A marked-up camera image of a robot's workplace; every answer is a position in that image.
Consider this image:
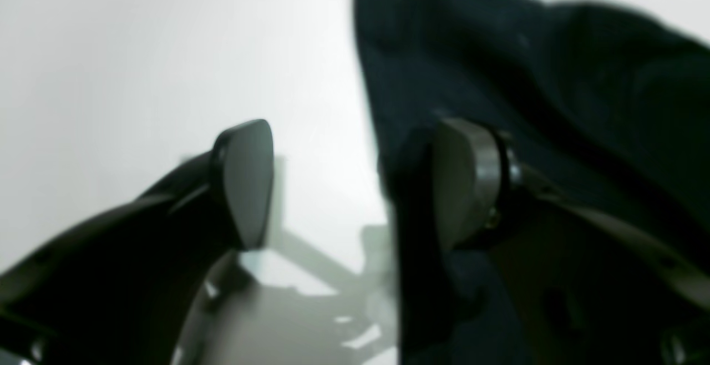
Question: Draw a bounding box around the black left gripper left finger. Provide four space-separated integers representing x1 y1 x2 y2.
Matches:
1 119 275 364

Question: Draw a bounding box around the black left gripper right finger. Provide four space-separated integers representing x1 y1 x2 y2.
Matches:
432 118 708 364

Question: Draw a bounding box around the black T-shirt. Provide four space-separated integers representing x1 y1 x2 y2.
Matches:
353 0 708 364

